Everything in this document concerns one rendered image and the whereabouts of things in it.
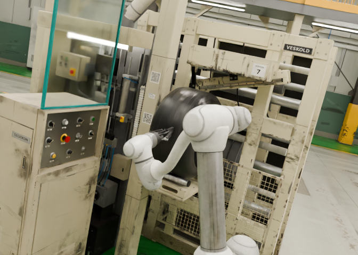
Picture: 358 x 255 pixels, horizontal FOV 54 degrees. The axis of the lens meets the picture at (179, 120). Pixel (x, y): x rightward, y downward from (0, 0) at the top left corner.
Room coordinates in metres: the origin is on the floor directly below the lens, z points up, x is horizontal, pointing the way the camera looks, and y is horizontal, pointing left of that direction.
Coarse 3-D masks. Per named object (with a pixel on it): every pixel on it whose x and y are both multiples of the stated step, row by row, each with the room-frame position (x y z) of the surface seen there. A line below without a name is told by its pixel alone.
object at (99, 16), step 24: (72, 0) 1.94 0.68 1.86; (96, 0) 2.11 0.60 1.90; (120, 0) 2.30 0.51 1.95; (72, 24) 1.96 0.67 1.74; (96, 24) 2.14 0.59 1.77; (120, 24) 2.33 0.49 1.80; (48, 48) 1.84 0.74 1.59; (72, 48) 1.99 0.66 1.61; (96, 48) 2.17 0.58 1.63; (48, 72) 1.85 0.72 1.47; (72, 72) 2.01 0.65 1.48; (96, 72) 2.20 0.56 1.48; (48, 96) 1.87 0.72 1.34; (72, 96) 2.04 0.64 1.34; (96, 96) 2.23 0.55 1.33
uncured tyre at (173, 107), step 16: (176, 96) 2.24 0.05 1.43; (192, 96) 2.23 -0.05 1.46; (208, 96) 2.27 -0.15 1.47; (160, 112) 2.17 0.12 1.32; (176, 112) 2.14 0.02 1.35; (160, 128) 2.13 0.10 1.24; (176, 128) 2.09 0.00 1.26; (160, 144) 2.12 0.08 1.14; (160, 160) 2.16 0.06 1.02; (192, 160) 2.13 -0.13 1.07; (192, 176) 2.24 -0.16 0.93
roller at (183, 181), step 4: (168, 172) 2.25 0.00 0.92; (164, 176) 2.24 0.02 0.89; (168, 176) 2.22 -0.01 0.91; (172, 176) 2.22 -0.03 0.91; (176, 176) 2.21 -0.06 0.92; (172, 180) 2.22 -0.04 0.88; (176, 180) 2.20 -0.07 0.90; (180, 180) 2.19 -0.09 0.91; (184, 180) 2.18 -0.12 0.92; (188, 180) 2.18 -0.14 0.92; (184, 184) 2.17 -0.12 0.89; (188, 184) 2.16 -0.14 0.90
